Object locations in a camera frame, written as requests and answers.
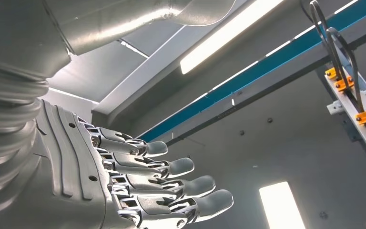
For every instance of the rectangular ceiling light panel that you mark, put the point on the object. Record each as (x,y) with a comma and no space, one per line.
(281,208)

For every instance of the blue ceiling beam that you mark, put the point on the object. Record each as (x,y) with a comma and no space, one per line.
(258,69)

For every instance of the long ceiling light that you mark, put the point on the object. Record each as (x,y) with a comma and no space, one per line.
(227,31)

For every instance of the narrow ceiling light strip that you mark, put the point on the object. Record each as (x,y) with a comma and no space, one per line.
(134,49)

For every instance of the white metal bracket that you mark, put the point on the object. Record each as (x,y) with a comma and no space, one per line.
(335,108)

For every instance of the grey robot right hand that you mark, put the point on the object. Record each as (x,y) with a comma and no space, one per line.
(75,177)

